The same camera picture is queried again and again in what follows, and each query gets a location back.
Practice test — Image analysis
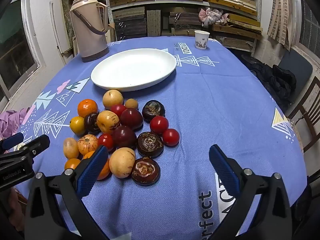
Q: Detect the purple cloth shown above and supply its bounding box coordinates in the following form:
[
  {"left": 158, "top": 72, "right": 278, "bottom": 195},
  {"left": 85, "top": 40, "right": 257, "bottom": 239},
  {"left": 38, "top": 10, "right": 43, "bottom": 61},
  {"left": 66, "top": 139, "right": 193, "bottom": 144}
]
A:
[{"left": 0, "top": 107, "right": 37, "bottom": 140}]

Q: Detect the pale yellow round fruit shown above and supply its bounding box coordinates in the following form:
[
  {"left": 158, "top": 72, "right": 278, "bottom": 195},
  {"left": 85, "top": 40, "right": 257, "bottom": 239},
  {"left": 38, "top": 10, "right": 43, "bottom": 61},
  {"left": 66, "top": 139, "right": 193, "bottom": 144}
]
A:
[
  {"left": 102, "top": 89, "right": 124, "bottom": 110},
  {"left": 109, "top": 147, "right": 136, "bottom": 179}
]

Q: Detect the dark water chestnut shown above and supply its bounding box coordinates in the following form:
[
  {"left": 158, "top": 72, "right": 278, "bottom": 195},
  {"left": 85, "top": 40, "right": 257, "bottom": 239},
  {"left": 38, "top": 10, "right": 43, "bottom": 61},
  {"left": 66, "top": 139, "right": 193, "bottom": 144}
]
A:
[
  {"left": 137, "top": 132, "right": 164, "bottom": 158},
  {"left": 84, "top": 112, "right": 101, "bottom": 135},
  {"left": 142, "top": 100, "right": 166, "bottom": 123},
  {"left": 131, "top": 157, "right": 161, "bottom": 186}
]

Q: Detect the small striped orange fruit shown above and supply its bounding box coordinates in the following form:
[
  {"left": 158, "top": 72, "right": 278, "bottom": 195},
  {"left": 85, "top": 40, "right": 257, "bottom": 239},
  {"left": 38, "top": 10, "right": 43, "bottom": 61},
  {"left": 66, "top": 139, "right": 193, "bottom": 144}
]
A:
[{"left": 77, "top": 134, "right": 99, "bottom": 156}]

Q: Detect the brick pattern cloth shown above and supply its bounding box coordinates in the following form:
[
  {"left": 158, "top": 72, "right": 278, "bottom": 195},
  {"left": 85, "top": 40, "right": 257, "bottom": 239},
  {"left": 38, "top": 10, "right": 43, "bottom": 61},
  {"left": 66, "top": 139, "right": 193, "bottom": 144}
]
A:
[{"left": 266, "top": 0, "right": 297, "bottom": 52}]

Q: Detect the small tan longan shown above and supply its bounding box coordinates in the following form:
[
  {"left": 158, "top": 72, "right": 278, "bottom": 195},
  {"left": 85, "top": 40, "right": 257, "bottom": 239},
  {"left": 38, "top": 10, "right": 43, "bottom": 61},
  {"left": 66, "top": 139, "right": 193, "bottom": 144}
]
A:
[{"left": 124, "top": 98, "right": 139, "bottom": 110}]

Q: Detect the black jacket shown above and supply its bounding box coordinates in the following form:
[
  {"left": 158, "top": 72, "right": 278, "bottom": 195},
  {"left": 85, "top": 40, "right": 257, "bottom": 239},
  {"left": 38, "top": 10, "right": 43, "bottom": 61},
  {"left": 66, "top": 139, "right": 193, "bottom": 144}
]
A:
[{"left": 240, "top": 55, "right": 298, "bottom": 105}]

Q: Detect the tan oval fruit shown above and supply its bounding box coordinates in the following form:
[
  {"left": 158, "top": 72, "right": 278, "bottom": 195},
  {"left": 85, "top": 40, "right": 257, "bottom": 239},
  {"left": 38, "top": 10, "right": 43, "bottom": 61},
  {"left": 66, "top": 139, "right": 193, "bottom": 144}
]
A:
[{"left": 63, "top": 137, "right": 80, "bottom": 159}]

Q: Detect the printed paper cup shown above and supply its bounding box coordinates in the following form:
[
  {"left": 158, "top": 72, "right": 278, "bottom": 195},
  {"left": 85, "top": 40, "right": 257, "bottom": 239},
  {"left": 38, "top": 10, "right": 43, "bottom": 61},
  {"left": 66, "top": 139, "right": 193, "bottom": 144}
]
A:
[{"left": 194, "top": 30, "right": 210, "bottom": 49}]

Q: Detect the orange mandarin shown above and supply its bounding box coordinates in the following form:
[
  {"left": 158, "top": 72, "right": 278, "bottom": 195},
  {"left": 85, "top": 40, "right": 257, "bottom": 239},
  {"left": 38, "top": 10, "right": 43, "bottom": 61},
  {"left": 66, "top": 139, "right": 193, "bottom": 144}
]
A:
[
  {"left": 82, "top": 150, "right": 111, "bottom": 180},
  {"left": 77, "top": 99, "right": 98, "bottom": 118}
]

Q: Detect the dark blue chair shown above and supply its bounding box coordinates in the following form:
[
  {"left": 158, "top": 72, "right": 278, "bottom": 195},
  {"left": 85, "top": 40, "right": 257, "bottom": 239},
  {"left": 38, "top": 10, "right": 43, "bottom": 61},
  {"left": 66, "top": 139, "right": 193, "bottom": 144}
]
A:
[{"left": 277, "top": 47, "right": 314, "bottom": 103}]

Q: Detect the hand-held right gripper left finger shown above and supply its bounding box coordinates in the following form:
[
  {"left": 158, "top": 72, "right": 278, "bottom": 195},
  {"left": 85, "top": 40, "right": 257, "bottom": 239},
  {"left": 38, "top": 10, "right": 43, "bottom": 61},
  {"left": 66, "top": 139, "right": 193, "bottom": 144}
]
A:
[{"left": 24, "top": 145, "right": 109, "bottom": 240}]

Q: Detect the pink crumpled cloth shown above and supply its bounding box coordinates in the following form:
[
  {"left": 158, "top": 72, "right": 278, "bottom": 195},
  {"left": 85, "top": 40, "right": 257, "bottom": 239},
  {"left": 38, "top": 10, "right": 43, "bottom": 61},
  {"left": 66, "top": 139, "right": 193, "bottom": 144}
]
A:
[{"left": 199, "top": 7, "right": 229, "bottom": 28}]

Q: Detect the red cherry tomato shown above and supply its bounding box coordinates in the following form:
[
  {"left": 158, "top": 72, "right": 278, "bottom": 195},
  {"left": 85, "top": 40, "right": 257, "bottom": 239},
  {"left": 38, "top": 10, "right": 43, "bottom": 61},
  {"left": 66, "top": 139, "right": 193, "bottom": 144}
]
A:
[
  {"left": 110, "top": 104, "right": 127, "bottom": 117},
  {"left": 97, "top": 133, "right": 115, "bottom": 152},
  {"left": 150, "top": 116, "right": 169, "bottom": 135},
  {"left": 162, "top": 128, "right": 180, "bottom": 147}
]

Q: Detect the blue printed tablecloth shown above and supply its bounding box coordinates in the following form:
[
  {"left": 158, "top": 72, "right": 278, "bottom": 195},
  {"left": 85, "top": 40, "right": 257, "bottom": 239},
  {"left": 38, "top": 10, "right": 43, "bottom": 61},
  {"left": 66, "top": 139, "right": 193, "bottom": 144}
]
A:
[{"left": 15, "top": 36, "right": 309, "bottom": 240}]

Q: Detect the dark red plum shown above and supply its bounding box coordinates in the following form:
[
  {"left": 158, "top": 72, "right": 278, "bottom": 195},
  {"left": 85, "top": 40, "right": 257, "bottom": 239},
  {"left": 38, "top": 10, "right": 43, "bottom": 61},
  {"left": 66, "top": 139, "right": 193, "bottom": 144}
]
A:
[
  {"left": 112, "top": 125, "right": 137, "bottom": 150},
  {"left": 120, "top": 108, "right": 144, "bottom": 130}
]

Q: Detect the beige thermos jug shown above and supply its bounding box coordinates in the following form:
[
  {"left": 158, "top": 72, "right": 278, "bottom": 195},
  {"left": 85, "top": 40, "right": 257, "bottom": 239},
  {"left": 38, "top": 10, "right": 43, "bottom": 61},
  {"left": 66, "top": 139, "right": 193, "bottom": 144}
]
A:
[{"left": 69, "top": 0, "right": 110, "bottom": 63}]

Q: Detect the white framed window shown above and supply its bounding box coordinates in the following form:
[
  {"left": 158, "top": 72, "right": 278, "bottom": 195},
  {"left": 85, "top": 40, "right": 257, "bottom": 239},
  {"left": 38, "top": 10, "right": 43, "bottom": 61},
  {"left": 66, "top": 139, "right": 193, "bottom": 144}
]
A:
[{"left": 0, "top": 0, "right": 47, "bottom": 100}]

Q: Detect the striped pepino melon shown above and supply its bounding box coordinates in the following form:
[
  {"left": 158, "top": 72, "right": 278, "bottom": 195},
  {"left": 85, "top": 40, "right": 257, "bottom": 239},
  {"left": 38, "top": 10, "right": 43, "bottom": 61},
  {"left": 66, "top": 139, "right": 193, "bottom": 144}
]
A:
[{"left": 96, "top": 110, "right": 120, "bottom": 135}]

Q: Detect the brown wooden chair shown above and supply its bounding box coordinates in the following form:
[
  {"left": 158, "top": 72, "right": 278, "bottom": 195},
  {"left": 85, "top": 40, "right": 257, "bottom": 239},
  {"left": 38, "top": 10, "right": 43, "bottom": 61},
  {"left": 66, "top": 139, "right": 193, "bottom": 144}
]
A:
[{"left": 287, "top": 76, "right": 320, "bottom": 153}]

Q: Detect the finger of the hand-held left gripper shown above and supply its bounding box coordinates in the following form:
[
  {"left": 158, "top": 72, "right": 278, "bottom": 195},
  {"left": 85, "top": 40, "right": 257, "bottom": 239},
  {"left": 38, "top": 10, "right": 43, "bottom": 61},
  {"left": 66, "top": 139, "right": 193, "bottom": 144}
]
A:
[
  {"left": 0, "top": 134, "right": 50, "bottom": 167},
  {"left": 0, "top": 132, "right": 25, "bottom": 153}
]

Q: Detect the window with metal grille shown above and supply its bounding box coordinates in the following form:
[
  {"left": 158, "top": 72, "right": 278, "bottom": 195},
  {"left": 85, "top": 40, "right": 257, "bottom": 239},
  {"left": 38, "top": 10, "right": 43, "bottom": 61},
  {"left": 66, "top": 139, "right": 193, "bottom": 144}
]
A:
[{"left": 291, "top": 0, "right": 320, "bottom": 58}]

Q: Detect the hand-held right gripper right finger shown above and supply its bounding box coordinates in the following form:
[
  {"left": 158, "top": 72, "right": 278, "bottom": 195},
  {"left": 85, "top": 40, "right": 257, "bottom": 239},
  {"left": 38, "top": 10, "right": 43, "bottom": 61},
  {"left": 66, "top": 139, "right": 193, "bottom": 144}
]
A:
[{"left": 209, "top": 144, "right": 293, "bottom": 240}]

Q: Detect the white oval plate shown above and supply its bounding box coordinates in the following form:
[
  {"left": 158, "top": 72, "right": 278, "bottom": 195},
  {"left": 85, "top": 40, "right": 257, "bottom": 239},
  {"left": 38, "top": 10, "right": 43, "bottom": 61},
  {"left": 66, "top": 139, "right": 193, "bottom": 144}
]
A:
[{"left": 90, "top": 48, "right": 177, "bottom": 92}]

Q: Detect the yellow cherry tomato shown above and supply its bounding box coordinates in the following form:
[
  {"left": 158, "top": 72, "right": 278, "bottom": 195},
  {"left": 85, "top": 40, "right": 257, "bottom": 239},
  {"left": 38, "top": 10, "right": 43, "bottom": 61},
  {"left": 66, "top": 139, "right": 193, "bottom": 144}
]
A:
[{"left": 69, "top": 116, "right": 87, "bottom": 135}]

